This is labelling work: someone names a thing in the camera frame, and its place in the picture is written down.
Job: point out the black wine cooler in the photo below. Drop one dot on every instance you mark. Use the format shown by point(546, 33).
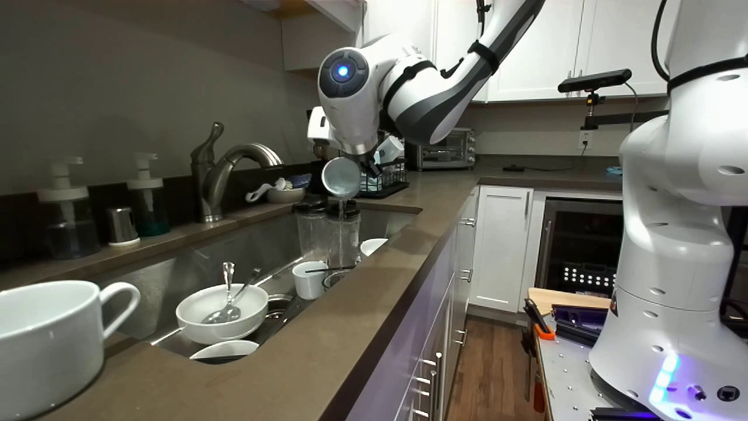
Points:
point(580, 244)

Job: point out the green soap dispenser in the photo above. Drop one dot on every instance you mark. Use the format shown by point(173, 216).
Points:
point(149, 196)

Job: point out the small white mug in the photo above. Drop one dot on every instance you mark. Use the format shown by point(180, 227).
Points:
point(343, 177)

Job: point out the white saucer in sink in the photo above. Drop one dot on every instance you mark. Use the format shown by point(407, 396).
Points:
point(226, 348)

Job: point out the small metal cup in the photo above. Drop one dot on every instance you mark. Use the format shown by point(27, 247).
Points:
point(122, 230)

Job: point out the toaster oven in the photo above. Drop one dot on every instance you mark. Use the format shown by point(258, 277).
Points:
point(457, 150)

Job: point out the glass jar black lid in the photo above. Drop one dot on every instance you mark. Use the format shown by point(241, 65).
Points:
point(309, 217)
point(344, 233)

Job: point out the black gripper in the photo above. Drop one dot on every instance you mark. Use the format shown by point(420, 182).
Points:
point(366, 161)

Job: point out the large white mug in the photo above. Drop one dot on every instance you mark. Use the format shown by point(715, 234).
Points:
point(52, 340)

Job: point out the clear soap dispenser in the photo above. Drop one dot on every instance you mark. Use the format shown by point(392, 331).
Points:
point(68, 230)

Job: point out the metal spoon in bowl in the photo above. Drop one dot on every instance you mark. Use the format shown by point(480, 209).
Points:
point(231, 310)

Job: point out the small white cup in sink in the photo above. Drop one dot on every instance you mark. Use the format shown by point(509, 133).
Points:
point(309, 278)

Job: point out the white bowl in sink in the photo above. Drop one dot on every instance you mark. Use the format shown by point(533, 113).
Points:
point(193, 310)

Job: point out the black camera on stand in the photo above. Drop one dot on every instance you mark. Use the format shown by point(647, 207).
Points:
point(591, 85)

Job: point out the small bowl with sponge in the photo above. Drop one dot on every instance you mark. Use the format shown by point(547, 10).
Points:
point(277, 193)

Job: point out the black dish rack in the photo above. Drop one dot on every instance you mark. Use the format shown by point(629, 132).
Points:
point(383, 179)

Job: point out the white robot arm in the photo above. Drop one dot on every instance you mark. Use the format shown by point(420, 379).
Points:
point(663, 340)

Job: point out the white plate in sink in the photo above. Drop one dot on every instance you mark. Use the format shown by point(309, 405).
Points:
point(370, 247)

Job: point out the chrome kitchen faucet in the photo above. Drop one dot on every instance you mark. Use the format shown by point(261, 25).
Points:
point(211, 174)

